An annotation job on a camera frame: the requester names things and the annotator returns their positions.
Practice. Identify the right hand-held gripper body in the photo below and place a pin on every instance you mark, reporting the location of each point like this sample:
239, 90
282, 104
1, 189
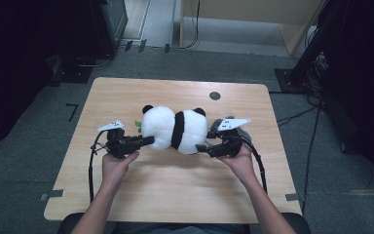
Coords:
232, 146

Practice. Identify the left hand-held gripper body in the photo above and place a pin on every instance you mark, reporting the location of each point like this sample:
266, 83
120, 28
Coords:
117, 144

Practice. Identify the panda plush toy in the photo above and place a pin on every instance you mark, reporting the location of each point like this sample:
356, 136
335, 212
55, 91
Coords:
175, 130

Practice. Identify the person's right hand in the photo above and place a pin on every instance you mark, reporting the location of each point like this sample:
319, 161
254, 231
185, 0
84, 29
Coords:
240, 167

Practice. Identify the person's left hand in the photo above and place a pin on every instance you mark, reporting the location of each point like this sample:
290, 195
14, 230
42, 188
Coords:
117, 169

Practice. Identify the dark round table grommet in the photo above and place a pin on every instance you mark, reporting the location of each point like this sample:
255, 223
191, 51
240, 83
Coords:
215, 96

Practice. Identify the person's lap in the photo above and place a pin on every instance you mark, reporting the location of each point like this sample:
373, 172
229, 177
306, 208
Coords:
181, 230

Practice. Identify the black chair armrest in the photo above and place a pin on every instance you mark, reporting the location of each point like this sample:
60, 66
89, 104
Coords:
302, 224
64, 226

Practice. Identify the black metal stand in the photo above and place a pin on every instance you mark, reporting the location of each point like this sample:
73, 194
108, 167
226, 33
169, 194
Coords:
305, 65

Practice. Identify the light wooden cabinet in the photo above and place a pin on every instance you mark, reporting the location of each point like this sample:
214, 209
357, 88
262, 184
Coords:
240, 9

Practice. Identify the black floor base plate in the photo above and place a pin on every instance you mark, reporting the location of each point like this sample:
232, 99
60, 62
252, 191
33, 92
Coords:
71, 74

